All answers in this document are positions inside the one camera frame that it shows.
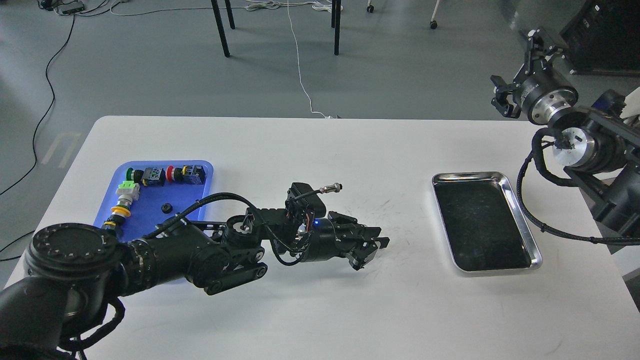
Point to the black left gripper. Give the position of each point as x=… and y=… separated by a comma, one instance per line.
x=342, y=236

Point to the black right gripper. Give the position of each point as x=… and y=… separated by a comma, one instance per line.
x=538, y=90

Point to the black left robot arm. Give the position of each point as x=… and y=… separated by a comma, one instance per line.
x=75, y=274

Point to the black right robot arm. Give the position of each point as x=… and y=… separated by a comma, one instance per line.
x=589, y=148

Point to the silver metal tray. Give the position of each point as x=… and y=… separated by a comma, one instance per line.
x=486, y=230

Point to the blue plastic tray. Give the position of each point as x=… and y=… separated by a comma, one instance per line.
x=150, y=200

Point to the black equipment case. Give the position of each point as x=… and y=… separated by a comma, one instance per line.
x=603, y=38

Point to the beige cloth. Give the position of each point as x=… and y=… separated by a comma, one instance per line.
x=632, y=104

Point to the black table leg right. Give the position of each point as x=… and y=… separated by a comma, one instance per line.
x=336, y=9

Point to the black table leg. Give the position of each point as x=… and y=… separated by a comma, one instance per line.
x=336, y=9
x=221, y=30

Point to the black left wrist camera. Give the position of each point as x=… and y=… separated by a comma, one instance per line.
x=303, y=200

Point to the red push button switch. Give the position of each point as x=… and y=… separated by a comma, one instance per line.
x=186, y=174

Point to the green push button switch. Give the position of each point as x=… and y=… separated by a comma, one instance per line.
x=149, y=177

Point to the green white switch component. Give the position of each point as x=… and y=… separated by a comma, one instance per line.
x=128, y=192

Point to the yellow push button switch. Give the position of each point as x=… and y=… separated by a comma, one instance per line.
x=117, y=217

